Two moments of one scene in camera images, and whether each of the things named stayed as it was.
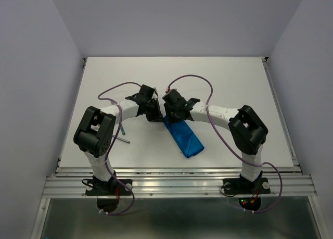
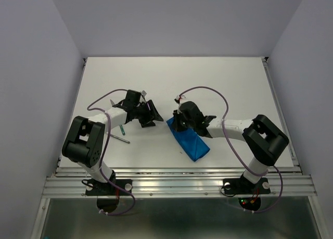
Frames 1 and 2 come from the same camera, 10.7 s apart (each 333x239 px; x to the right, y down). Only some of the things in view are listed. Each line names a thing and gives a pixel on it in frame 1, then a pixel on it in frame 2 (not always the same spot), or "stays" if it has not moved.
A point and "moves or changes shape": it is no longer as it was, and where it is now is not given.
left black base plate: x=111 y=187 stays
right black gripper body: x=171 y=116 -> x=180 y=123
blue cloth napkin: x=186 y=138 moves or changes shape
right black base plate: x=242 y=186 stays
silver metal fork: x=122 y=139 stays
